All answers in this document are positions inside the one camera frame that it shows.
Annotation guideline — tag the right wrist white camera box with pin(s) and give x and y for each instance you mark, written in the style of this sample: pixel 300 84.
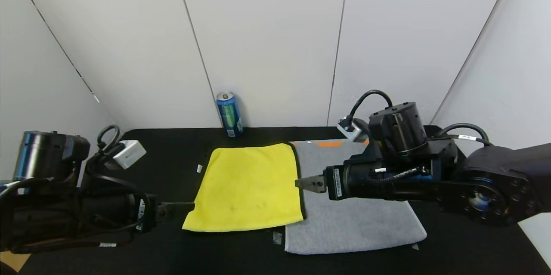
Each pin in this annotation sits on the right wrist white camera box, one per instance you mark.
pixel 351 129

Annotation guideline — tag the grey towel with orange marks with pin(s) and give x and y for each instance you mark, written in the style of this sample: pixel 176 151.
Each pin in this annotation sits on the grey towel with orange marks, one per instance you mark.
pixel 344 232

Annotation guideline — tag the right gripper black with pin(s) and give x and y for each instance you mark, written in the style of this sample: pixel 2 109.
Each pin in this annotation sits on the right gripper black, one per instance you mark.
pixel 334 183

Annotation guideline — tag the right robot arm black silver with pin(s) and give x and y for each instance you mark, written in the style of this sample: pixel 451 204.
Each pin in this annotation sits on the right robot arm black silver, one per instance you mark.
pixel 495 180

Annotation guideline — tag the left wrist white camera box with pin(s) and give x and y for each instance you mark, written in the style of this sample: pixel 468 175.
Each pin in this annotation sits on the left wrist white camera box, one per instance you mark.
pixel 129 153

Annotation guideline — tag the blue soda can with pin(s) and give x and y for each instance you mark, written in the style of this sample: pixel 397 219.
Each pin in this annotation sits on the blue soda can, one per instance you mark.
pixel 230 115

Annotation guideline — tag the yellow microfibre towel black edge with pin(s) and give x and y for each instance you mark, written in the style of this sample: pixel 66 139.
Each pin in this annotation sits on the yellow microfibre towel black edge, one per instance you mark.
pixel 245 189

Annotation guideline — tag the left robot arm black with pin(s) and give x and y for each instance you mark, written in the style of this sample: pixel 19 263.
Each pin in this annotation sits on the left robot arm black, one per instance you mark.
pixel 47 154

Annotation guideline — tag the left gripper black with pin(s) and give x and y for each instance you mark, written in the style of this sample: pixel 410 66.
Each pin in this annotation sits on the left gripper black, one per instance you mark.
pixel 143 214

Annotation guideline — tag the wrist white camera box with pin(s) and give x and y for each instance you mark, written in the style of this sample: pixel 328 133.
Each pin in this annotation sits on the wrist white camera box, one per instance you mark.
pixel 129 153
pixel 351 129

